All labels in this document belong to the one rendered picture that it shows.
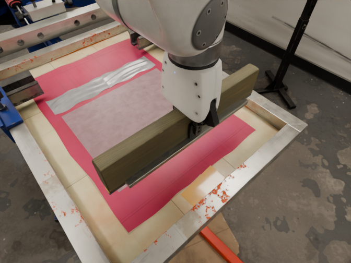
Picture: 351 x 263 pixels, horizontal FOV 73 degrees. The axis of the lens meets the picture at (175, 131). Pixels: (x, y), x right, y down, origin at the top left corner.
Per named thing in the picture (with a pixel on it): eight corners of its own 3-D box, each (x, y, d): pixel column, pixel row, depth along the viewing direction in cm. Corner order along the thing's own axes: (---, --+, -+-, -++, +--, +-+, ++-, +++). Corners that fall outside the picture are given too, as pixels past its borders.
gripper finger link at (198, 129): (188, 114, 41) (187, 137, 46) (201, 124, 40) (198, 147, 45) (201, 105, 42) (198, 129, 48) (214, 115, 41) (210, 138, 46)
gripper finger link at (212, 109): (197, 80, 36) (182, 92, 41) (224, 123, 36) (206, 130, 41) (202, 77, 36) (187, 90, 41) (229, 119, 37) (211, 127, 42)
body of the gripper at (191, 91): (151, 40, 34) (155, 97, 43) (200, 73, 29) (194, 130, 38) (188, 23, 37) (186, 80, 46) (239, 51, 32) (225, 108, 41)
